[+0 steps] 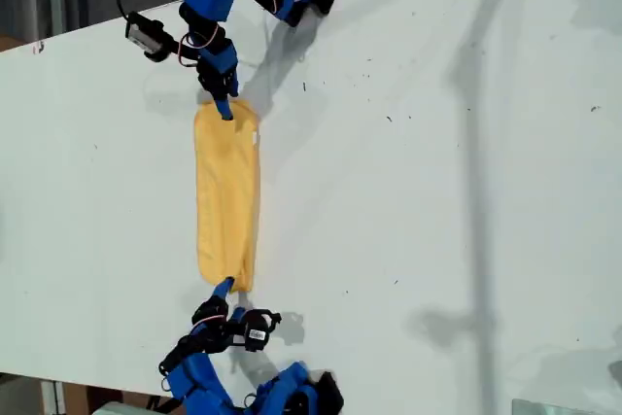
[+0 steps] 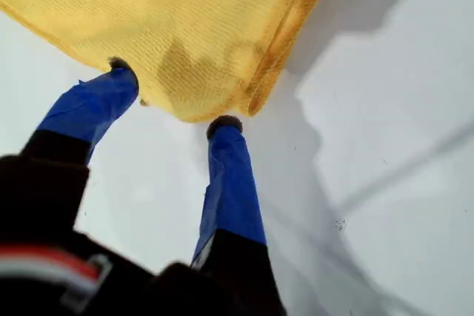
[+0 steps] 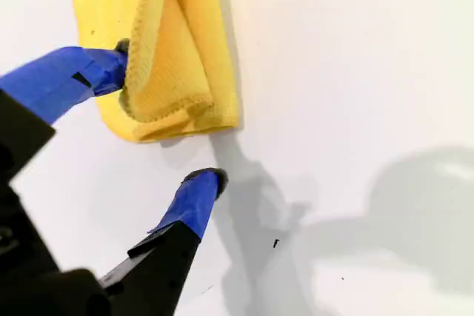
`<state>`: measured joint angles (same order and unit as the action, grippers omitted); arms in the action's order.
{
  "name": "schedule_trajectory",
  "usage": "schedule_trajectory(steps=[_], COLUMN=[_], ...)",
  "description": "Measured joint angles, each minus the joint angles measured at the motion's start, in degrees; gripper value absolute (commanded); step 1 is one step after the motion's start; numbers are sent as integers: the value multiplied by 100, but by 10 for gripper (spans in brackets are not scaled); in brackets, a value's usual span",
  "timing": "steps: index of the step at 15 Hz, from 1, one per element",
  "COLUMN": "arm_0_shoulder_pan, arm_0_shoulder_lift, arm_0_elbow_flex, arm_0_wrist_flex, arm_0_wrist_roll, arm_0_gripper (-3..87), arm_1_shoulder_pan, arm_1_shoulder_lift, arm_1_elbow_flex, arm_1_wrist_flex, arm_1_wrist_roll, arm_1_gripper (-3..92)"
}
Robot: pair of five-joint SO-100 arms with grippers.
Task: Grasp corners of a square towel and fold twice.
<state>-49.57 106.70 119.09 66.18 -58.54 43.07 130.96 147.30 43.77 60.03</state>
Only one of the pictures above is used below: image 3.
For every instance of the yellow square towel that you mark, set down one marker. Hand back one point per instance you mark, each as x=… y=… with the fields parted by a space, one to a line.
x=185 y=53

